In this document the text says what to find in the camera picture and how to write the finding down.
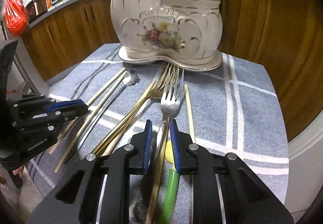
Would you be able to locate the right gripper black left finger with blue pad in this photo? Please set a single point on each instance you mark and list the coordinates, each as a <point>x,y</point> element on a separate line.
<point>96,190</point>

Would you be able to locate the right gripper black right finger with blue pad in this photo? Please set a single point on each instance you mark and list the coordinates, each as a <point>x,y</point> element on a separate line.
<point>225,189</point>

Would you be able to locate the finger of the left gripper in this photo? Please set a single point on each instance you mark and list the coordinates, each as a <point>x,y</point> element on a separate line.
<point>57,119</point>
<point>77,105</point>

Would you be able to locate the silver flower spoon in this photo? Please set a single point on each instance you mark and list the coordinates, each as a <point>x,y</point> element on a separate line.
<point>130,78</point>

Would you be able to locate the silver fork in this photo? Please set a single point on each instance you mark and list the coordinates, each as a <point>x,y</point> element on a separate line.
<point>169,105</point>

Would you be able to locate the wooden lower cabinets left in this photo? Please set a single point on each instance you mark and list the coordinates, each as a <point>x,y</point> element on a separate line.
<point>68,34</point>

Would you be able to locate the gold fork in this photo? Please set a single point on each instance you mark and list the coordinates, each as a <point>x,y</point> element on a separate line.
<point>151,97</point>
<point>141,105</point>

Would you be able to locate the steel rice cooker pot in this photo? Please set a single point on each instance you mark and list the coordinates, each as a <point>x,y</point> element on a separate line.
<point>35,9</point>

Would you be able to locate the red plastic bag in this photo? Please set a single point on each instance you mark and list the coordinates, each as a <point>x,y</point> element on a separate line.
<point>15,16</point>

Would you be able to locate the cream ceramic utensil holder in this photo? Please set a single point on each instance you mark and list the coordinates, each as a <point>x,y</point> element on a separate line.
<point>186,33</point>

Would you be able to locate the wooden cabinet door right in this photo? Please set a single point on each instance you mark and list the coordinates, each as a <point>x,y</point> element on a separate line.
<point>285,36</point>

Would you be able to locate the yellow green handled spoon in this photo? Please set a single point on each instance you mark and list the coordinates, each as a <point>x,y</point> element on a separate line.
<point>171,188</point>

